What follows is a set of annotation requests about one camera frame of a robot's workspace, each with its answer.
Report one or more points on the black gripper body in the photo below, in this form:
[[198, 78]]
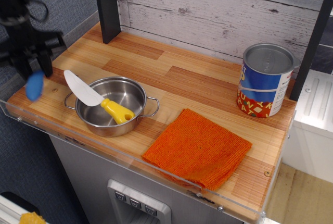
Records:
[[24, 42]]

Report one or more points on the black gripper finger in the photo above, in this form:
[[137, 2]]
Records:
[[22, 66], [45, 62]]

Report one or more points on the blue handled metal fork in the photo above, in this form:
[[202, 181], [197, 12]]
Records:
[[34, 85]]

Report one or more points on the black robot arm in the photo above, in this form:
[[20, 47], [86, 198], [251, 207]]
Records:
[[15, 12]]

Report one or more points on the white yellow toy knife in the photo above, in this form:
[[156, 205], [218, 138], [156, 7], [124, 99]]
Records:
[[91, 98]]

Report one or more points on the silver toy fridge cabinet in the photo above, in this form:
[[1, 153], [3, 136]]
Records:
[[89, 172]]

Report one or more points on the yellow orange object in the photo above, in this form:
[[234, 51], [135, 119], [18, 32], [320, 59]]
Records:
[[31, 218]]

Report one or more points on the ice dispenser button panel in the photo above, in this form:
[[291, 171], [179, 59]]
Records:
[[132, 206]]

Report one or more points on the orange knitted cloth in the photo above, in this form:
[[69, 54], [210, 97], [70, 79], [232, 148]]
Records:
[[198, 150]]

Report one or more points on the blue soup can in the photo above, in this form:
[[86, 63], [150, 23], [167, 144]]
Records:
[[264, 78]]

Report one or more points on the white plastic appliance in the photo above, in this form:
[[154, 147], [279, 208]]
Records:
[[308, 147]]

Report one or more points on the clear acrylic guard rail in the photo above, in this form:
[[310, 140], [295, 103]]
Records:
[[174, 79]]

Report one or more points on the black left vertical post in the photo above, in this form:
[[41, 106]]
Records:
[[109, 19]]

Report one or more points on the black vertical post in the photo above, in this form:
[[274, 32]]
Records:
[[310, 52], [109, 19]]

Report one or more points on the black right vertical post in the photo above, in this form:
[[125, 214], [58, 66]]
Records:
[[310, 52]]

